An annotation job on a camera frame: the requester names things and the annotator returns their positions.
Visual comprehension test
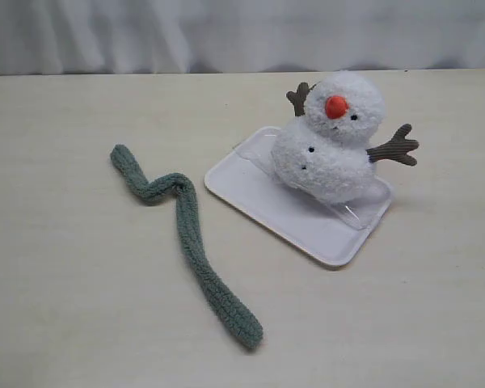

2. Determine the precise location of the white plush snowman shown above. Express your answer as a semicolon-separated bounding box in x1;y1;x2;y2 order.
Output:
271;71;420;205

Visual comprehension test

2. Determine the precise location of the green knitted scarf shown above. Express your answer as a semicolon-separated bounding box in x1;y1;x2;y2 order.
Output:
110;144;264;352

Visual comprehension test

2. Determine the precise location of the white backdrop curtain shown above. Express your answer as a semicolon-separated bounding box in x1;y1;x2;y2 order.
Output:
0;1;485;75

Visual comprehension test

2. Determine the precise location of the white rectangular plastic tray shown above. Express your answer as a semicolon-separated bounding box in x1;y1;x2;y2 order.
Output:
205;150;389;268

